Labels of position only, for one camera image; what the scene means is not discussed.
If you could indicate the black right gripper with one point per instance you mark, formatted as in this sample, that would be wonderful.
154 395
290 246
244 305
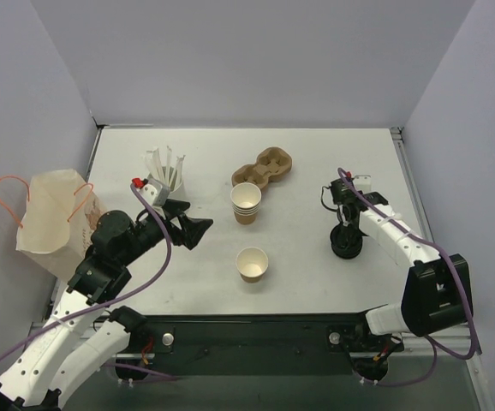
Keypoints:
346 239

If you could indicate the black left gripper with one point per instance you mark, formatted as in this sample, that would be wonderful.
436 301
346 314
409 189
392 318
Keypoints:
179 223

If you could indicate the single brown paper cup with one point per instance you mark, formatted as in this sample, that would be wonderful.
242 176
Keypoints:
252 264

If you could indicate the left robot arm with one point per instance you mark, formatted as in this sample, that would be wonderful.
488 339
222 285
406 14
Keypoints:
86 328

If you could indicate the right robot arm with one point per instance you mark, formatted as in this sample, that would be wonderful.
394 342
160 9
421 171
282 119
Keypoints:
437 292

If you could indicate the printed paper takeout bag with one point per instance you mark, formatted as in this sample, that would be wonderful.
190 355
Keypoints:
62 212

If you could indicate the stack of black lids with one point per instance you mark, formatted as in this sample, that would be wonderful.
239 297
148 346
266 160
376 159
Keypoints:
346 241

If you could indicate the white cylindrical straw holder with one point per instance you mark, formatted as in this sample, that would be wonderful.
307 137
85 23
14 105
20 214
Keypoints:
155 189

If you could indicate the white wrapped straw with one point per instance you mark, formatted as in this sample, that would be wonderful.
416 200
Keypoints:
167 173
147 158
157 161
178 172

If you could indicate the stack of brown paper cups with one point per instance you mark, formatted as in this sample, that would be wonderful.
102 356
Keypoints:
245 199

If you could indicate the brown cardboard cup carrier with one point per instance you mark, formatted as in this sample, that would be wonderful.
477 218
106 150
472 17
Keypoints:
271 165

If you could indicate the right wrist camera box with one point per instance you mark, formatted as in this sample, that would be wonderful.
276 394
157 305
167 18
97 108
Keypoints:
361 183

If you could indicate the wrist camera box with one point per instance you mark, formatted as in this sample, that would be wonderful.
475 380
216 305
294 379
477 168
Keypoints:
361 183
139 184

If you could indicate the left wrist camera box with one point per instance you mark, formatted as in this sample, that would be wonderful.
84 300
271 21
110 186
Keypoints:
139 184

